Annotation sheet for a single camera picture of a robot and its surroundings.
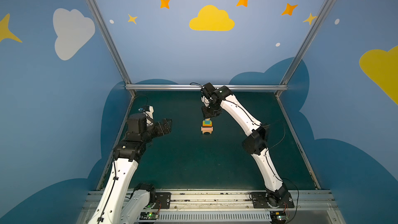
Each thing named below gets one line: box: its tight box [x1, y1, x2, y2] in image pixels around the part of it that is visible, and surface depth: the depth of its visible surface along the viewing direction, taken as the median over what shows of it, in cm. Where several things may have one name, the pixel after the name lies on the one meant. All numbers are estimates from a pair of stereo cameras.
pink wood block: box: [200, 126, 213, 132], surface depth 97 cm
